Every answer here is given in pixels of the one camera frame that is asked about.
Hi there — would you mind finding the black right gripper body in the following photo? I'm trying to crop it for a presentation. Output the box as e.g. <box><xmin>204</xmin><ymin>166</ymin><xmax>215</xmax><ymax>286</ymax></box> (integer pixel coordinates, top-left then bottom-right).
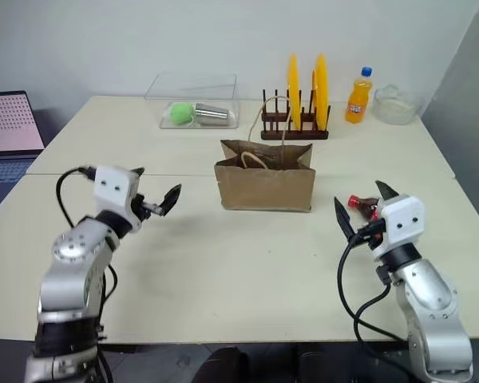
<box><xmin>356</xmin><ymin>217</ymin><xmax>386</xmax><ymax>251</ymax></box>

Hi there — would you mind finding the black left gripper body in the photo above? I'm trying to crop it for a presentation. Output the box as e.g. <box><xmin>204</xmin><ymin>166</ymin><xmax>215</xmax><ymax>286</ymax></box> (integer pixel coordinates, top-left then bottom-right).
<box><xmin>131</xmin><ymin>193</ymin><xmax>164</xmax><ymax>221</ymax></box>

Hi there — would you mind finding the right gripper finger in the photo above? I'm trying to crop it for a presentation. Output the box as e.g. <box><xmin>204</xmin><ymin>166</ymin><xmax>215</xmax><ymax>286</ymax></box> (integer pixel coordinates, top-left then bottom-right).
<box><xmin>374</xmin><ymin>180</ymin><xmax>400</xmax><ymax>203</ymax></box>
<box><xmin>334</xmin><ymin>196</ymin><xmax>362</xmax><ymax>245</ymax></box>

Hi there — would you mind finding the small cola bottle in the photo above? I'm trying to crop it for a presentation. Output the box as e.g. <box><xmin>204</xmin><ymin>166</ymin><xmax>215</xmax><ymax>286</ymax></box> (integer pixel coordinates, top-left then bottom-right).
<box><xmin>346</xmin><ymin>194</ymin><xmax>384</xmax><ymax>240</ymax></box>

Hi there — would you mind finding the brown paper bag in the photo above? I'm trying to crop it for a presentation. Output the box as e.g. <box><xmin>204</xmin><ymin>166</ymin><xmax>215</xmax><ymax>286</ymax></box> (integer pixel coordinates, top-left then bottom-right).
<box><xmin>213</xmin><ymin>95</ymin><xmax>316</xmax><ymax>214</ymax></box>

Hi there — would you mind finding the green fuzzy ball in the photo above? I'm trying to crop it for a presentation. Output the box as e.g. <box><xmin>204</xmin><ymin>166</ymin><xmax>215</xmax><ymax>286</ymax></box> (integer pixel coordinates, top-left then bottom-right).
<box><xmin>167</xmin><ymin>102</ymin><xmax>195</xmax><ymax>127</ymax></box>

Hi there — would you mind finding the clear glass bowl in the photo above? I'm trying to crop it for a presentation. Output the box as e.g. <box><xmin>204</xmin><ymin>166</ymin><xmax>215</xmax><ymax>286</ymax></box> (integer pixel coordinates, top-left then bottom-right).
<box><xmin>373</xmin><ymin>83</ymin><xmax>424</xmax><ymax>125</ymax></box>

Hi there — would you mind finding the silver metal cup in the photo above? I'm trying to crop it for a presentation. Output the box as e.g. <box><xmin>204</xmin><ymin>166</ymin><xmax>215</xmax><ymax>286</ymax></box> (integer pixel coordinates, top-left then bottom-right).
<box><xmin>194</xmin><ymin>102</ymin><xmax>229</xmax><ymax>127</ymax></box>

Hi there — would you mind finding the orange soda bottle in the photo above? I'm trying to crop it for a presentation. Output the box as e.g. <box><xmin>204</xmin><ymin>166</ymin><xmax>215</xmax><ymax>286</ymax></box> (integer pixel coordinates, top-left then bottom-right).
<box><xmin>344</xmin><ymin>66</ymin><xmax>373</xmax><ymax>124</ymax></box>

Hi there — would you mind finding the dark wooden dish rack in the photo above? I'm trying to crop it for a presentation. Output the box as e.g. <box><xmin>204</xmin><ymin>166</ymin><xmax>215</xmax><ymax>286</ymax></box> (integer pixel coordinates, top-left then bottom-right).
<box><xmin>260</xmin><ymin>88</ymin><xmax>329</xmax><ymax>141</ymax></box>

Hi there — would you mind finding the clear plastic box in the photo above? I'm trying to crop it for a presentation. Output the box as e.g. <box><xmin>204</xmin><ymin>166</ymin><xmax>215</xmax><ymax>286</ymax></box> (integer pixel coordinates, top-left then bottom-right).
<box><xmin>144</xmin><ymin>71</ymin><xmax>240</xmax><ymax>130</ymax></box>

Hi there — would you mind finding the yellow plate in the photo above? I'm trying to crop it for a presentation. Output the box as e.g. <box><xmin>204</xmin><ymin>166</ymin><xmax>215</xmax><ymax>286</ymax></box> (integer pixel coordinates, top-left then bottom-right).
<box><xmin>286</xmin><ymin>53</ymin><xmax>303</xmax><ymax>131</ymax></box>
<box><xmin>311</xmin><ymin>53</ymin><xmax>331</xmax><ymax>132</ymax></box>

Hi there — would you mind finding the open laptop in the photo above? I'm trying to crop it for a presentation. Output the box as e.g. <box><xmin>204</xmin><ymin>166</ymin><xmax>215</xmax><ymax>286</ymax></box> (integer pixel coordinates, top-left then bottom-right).
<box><xmin>0</xmin><ymin>90</ymin><xmax>46</xmax><ymax>212</ymax></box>

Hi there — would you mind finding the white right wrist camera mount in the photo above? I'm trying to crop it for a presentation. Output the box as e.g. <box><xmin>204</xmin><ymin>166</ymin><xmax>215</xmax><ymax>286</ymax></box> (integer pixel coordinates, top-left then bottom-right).
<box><xmin>373</xmin><ymin>194</ymin><xmax>426</xmax><ymax>260</ymax></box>

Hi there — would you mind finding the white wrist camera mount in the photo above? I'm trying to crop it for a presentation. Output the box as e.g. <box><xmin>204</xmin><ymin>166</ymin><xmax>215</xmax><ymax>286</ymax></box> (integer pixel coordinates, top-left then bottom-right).
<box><xmin>93</xmin><ymin>165</ymin><xmax>143</xmax><ymax>235</ymax></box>
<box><xmin>373</xmin><ymin>194</ymin><xmax>426</xmax><ymax>260</ymax></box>

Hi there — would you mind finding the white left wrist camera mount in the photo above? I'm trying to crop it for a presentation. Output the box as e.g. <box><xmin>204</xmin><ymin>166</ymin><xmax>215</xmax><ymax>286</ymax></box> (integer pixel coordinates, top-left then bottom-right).
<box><xmin>93</xmin><ymin>165</ymin><xmax>143</xmax><ymax>235</ymax></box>

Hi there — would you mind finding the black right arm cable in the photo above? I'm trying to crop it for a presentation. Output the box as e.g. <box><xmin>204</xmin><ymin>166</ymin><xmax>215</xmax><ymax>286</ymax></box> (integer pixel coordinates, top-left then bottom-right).
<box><xmin>338</xmin><ymin>235</ymin><xmax>404</xmax><ymax>344</ymax></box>

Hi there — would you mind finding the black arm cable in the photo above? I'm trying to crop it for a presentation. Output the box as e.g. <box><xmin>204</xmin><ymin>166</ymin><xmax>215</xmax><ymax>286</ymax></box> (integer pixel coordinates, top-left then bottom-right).
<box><xmin>338</xmin><ymin>235</ymin><xmax>404</xmax><ymax>344</ymax></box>
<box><xmin>56</xmin><ymin>165</ymin><xmax>119</xmax><ymax>383</ymax></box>

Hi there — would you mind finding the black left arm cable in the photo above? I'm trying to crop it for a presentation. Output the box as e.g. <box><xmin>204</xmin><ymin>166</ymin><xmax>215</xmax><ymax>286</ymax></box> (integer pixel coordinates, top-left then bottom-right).
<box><xmin>56</xmin><ymin>165</ymin><xmax>119</xmax><ymax>383</ymax></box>

